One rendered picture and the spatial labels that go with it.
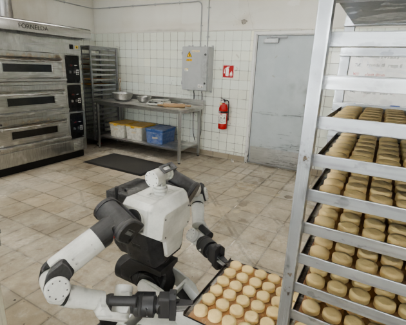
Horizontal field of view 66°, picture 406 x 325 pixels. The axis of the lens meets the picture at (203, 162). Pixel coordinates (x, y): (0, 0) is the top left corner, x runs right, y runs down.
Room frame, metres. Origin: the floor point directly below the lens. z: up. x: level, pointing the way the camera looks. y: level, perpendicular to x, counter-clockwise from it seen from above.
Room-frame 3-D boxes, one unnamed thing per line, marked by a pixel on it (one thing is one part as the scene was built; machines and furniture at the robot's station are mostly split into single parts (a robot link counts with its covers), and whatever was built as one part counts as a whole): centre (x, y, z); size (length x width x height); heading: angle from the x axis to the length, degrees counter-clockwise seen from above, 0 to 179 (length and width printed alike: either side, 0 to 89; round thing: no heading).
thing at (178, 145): (5.63, 1.03, 0.49); 1.90 x 0.72 x 0.98; 61
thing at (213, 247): (1.31, -0.06, 0.68); 0.12 x 0.10 x 0.13; 31
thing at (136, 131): (5.71, 1.17, 0.36); 0.47 x 0.38 x 0.26; 151
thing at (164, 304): (0.96, 0.14, 0.68); 0.12 x 0.10 x 0.13; 91
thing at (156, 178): (1.20, 0.17, 1.08); 0.10 x 0.07 x 0.09; 151
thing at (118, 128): (5.90, 1.52, 0.36); 0.47 x 0.39 x 0.26; 150
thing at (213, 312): (0.90, -0.06, 0.69); 0.05 x 0.05 x 0.02
